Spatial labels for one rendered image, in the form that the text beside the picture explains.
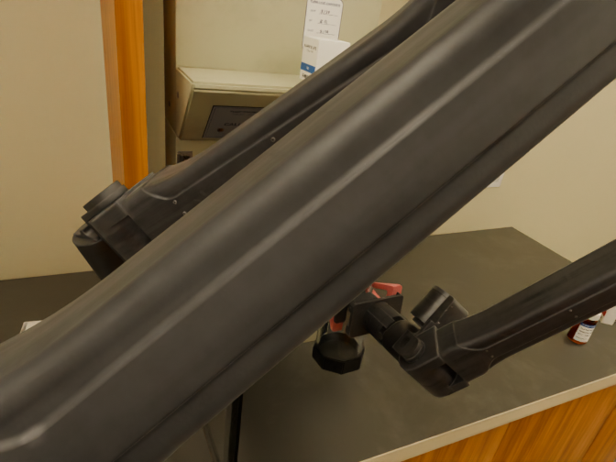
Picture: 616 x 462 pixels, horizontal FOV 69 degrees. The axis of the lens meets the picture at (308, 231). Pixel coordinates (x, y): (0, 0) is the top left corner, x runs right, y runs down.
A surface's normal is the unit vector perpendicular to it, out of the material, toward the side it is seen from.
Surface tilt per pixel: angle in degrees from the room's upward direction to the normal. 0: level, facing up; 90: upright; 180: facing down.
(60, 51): 90
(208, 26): 90
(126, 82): 90
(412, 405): 0
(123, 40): 90
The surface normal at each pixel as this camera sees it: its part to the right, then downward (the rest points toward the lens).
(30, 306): 0.13, -0.89
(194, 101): 0.19, 0.95
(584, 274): -0.71, -0.63
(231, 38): 0.40, 0.46
